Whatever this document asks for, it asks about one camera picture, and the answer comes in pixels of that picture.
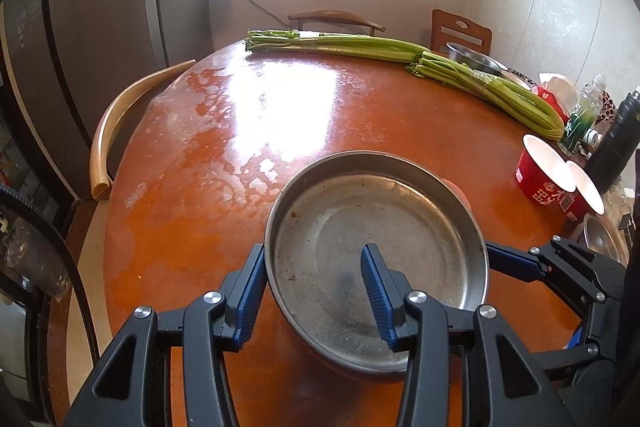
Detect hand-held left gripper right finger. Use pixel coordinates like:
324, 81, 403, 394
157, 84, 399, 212
360, 243, 558, 427

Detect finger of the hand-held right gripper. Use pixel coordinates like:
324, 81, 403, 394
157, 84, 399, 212
486, 234, 623, 308
542, 327, 608, 383

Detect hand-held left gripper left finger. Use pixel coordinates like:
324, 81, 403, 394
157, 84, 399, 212
62, 244, 268, 427

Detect shallow steel plate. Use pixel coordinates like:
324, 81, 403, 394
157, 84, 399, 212
263, 150, 491, 375

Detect red paper bowl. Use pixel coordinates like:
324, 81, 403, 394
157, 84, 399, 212
560, 160, 605, 223
515, 134, 576, 210

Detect large steel bowl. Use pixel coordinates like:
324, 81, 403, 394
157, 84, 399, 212
582, 213, 630, 265

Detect clear bottle green label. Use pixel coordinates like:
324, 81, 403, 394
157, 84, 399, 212
557, 74, 607, 156

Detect black thermos flask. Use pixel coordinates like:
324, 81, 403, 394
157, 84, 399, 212
584, 89, 640, 188

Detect red food packet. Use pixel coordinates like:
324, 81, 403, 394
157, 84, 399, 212
531, 86, 571, 122

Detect thick celery bunch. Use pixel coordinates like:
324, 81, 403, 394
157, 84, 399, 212
406, 51, 566, 142

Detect white plastic bag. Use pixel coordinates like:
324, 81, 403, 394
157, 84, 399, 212
537, 73, 583, 108

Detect spotted soft toy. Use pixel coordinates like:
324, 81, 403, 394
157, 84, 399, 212
597, 91, 618, 125

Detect small steel bowl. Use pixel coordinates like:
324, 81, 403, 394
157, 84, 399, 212
446, 42, 507, 75

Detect light curved-back wooden chair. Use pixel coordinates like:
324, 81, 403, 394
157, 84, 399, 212
89, 59, 197, 200

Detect clear plastic bag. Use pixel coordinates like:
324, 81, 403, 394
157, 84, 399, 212
2, 212, 71, 298

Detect brown chair with cutout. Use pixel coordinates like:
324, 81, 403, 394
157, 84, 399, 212
431, 9, 493, 58

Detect long thin celery bunch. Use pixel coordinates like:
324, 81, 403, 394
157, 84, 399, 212
244, 29, 426, 62

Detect dark curved-back wooden chair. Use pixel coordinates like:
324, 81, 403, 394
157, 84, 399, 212
287, 10, 387, 35

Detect grey refrigerator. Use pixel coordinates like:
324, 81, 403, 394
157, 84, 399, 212
0, 0, 211, 202

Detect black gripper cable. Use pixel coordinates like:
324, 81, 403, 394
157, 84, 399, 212
0, 184, 101, 360

